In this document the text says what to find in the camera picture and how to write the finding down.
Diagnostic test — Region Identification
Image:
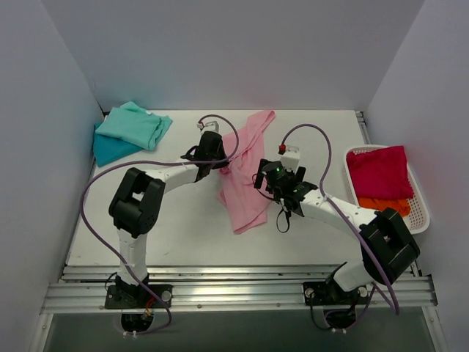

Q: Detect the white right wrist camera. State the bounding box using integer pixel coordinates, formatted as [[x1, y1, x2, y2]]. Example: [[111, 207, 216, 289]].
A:
[[278, 144, 300, 172]]

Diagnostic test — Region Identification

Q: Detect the teal blue folded t-shirt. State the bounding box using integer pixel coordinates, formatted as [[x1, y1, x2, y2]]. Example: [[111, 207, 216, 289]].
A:
[[92, 122, 142, 167]]

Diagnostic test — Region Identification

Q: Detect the pink t-shirt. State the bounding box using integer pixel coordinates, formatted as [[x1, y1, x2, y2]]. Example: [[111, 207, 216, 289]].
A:
[[218, 110, 276, 235]]

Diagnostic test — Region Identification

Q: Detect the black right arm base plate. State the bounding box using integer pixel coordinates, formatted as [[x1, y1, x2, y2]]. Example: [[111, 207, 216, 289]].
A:
[[302, 281, 369, 306]]

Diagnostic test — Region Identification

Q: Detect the aluminium rail frame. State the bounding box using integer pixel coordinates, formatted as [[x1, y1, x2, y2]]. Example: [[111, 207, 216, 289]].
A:
[[32, 111, 447, 351]]

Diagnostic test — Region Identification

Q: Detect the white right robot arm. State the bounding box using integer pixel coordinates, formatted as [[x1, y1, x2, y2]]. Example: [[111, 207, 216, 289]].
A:
[[254, 159, 421, 303]]

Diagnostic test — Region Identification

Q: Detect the white plastic basket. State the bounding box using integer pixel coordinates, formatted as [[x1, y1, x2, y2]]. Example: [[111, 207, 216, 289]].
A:
[[344, 144, 430, 235]]

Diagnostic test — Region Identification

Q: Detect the magenta t-shirt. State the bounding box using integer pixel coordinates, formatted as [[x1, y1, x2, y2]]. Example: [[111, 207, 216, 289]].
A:
[[346, 145, 413, 199]]

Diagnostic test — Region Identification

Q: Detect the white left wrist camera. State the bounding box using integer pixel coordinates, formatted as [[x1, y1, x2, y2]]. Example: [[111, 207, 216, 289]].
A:
[[197, 121, 219, 133]]

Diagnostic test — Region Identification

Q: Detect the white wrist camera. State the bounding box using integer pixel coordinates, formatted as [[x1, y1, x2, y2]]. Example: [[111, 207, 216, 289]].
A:
[[278, 144, 300, 172], [197, 121, 219, 133]]

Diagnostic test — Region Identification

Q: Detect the orange t-shirt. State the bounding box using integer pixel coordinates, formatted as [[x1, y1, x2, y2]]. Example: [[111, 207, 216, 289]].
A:
[[358, 197, 411, 217]]

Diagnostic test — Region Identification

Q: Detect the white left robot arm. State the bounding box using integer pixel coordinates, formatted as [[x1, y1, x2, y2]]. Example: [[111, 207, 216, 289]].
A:
[[108, 131, 228, 307]]

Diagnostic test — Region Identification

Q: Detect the mint green folded t-shirt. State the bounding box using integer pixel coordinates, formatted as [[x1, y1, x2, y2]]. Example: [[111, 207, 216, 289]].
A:
[[96, 102, 172, 151]]

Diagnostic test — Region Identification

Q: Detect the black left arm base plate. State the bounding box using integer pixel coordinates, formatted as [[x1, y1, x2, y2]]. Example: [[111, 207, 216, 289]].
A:
[[104, 284, 173, 309]]

